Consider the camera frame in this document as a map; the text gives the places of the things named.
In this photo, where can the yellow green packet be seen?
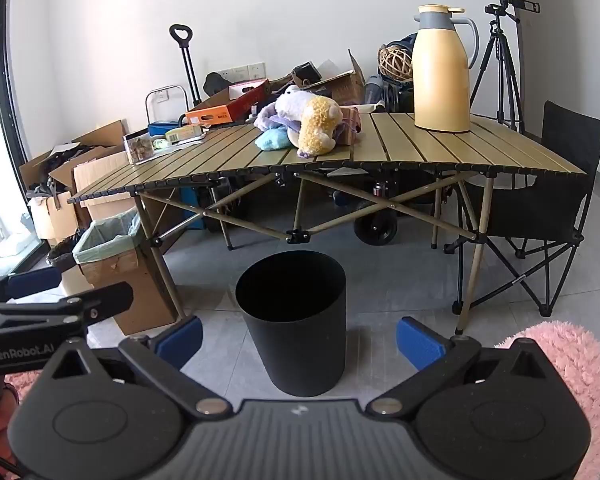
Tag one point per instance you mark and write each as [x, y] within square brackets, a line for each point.
[182, 132]

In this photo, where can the open brown cardboard box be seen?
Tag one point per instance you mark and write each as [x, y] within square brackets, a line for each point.
[40, 170]

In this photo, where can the black folding chair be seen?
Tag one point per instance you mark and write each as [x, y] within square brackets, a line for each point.
[555, 200]

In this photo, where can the grey water bottle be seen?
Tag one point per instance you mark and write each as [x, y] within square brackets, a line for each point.
[372, 90]

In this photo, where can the orange and red box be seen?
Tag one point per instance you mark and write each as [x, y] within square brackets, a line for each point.
[240, 105]

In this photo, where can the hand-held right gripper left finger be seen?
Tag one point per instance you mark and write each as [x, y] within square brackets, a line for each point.
[180, 341]

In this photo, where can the pink purple cloth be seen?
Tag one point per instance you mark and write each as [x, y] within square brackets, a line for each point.
[350, 125]

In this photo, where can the printed brown cardboard box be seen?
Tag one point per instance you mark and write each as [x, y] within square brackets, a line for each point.
[347, 87]

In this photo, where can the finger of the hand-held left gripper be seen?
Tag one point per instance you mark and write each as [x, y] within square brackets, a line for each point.
[105, 300]
[32, 282]

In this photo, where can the yellow thermos jug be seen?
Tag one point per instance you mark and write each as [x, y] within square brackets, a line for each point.
[440, 75]

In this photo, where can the white wall socket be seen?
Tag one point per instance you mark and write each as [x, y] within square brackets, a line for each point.
[245, 72]

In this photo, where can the pale cardboard box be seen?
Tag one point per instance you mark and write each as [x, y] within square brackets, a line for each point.
[100, 175]

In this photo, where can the black wagon with beige liner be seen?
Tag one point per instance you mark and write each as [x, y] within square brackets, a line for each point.
[375, 227]

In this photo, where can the cardboard box with green liner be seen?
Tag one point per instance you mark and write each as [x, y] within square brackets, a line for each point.
[130, 270]

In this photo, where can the white and yellow plush toy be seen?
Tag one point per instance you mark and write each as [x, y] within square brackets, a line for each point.
[315, 125]

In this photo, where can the black tripod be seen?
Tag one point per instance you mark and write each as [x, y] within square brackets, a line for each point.
[500, 60]

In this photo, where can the white metal trolley frame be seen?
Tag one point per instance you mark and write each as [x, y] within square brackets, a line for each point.
[166, 88]

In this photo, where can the blue cloth bag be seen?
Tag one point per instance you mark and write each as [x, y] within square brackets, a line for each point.
[405, 40]

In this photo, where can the red can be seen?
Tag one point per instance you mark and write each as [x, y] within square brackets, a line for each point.
[379, 188]

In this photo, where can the clear snack jar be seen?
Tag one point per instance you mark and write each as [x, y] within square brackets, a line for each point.
[137, 150]

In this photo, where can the blue flat box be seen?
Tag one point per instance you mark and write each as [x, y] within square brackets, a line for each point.
[200, 210]

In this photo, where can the black window frame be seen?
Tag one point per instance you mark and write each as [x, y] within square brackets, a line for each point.
[2, 85]

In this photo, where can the black pouch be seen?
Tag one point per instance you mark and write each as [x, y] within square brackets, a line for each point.
[307, 71]

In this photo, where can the black cap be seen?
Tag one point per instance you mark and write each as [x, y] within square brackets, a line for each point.
[215, 82]

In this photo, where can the wicker ball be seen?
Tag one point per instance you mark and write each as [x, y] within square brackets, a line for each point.
[395, 62]

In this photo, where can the black plastic bag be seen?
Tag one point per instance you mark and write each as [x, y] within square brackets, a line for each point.
[62, 255]

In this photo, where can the small blue box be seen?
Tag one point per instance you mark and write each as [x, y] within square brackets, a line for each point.
[162, 129]

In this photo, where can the white cardboard box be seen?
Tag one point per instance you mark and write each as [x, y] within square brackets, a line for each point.
[55, 220]

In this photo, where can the white plastic sheet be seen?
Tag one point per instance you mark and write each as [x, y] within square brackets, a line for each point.
[180, 146]

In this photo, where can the teal fuzzy cloth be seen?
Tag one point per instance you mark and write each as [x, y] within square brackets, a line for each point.
[275, 140]

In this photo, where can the tan slatted folding table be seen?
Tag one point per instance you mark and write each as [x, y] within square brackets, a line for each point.
[430, 150]

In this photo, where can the black round bin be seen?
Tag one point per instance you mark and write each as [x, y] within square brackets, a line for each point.
[300, 350]

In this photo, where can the purple fuzzy sock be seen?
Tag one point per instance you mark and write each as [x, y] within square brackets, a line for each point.
[267, 112]

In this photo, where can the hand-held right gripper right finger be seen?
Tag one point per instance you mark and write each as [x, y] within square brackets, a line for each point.
[420, 342]

